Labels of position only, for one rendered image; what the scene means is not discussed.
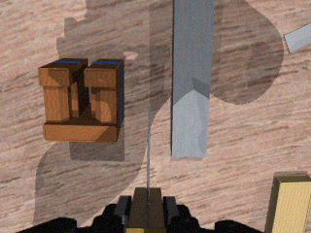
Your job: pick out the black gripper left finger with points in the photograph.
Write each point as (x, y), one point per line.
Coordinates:
(114, 220)

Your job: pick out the brown wooden block with blue band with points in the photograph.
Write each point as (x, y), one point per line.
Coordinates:
(69, 115)

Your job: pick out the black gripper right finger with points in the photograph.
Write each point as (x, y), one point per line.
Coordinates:
(183, 222)

